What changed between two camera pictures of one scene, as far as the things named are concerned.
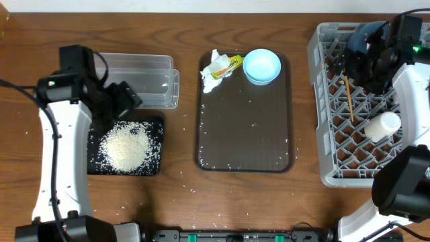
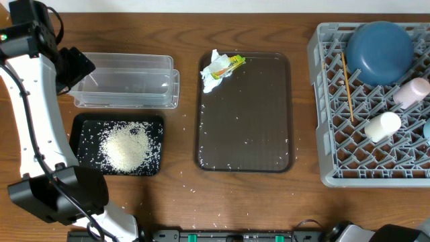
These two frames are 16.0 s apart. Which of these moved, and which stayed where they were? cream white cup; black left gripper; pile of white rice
Moved: black left gripper
Stayed: cream white cup; pile of white rice
